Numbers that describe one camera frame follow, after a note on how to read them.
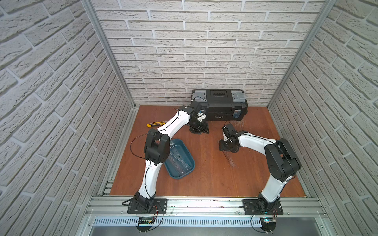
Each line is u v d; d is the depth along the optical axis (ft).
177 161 2.94
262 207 2.13
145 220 2.38
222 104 3.18
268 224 2.29
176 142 2.90
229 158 3.01
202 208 2.48
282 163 1.59
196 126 2.64
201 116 2.73
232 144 2.34
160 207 2.44
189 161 2.88
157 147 1.83
